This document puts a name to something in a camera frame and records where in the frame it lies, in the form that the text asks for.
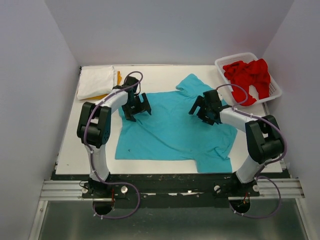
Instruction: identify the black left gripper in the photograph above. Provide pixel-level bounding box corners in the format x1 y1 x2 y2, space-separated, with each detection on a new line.
122 93 151 122

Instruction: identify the teal t shirt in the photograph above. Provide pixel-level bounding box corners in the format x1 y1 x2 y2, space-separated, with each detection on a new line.
115 74 237 173

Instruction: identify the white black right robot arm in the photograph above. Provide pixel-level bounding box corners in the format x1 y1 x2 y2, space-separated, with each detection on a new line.
189 90 287 196

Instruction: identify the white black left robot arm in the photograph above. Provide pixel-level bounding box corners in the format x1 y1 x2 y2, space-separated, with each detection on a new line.
76 75 152 198

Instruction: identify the folded yellow t shirt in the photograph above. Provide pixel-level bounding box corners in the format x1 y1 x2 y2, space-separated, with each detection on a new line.
95 71 123 100

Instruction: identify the folded white t shirt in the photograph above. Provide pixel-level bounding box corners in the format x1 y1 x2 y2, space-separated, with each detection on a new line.
76 65 118 100

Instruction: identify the red t shirt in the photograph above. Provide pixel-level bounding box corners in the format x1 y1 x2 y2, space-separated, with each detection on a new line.
222 58 271 106

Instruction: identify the white plastic basket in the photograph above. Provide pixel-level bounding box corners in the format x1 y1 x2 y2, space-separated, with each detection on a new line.
214 52 283 105

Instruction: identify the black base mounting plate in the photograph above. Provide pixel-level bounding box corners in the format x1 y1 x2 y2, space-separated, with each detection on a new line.
82 173 260 209

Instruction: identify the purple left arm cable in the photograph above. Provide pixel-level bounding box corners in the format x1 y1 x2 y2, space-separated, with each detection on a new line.
83 71 144 221

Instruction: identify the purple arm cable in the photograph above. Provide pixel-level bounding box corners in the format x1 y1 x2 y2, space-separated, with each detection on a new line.
215 83 287 219
83 71 144 221

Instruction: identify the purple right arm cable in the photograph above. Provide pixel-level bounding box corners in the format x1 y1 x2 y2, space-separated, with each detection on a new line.
215 83 287 219

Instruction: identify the aluminium frame rail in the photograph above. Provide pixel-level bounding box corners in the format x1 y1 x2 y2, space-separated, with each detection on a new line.
29 173 310 240

